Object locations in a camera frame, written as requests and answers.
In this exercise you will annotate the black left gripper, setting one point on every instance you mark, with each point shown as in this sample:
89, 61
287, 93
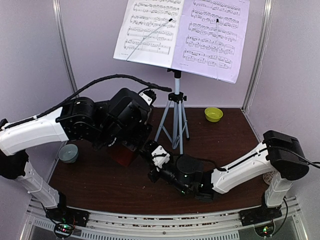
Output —
139, 138

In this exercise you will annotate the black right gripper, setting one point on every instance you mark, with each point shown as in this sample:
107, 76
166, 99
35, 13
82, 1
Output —
152, 175

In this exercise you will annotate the brown wooden metronome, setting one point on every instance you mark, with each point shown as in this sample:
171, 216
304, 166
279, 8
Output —
122, 155

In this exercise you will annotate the white perforated music stand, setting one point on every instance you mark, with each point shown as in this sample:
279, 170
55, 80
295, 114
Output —
180, 123

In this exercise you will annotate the sheet music page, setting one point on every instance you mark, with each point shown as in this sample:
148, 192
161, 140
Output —
148, 33

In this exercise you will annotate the lavender bottom paper sheet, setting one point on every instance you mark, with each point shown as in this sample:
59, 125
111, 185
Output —
211, 37

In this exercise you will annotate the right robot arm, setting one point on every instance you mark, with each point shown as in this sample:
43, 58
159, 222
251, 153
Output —
277, 152

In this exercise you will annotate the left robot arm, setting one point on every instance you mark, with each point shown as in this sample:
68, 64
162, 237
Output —
121, 120

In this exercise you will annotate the pale celadon bowl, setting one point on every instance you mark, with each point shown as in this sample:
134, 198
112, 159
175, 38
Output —
68, 154

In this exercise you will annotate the lime green bowl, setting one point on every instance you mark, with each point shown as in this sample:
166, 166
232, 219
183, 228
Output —
213, 114

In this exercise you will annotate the patterned yellow-lined mug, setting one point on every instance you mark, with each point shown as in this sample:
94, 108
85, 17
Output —
268, 176

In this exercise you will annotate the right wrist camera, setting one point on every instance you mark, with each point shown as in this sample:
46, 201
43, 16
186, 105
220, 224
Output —
156, 155

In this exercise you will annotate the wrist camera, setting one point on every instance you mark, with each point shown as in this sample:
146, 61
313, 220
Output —
149, 96
156, 155

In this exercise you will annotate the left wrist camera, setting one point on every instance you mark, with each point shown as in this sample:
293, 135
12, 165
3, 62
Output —
149, 96

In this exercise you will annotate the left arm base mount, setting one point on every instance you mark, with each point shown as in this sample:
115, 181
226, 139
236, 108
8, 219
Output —
71, 216

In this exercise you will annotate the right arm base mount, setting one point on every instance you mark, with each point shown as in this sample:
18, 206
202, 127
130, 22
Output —
258, 215

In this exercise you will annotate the aluminium front rail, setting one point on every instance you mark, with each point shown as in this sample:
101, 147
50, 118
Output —
221, 225

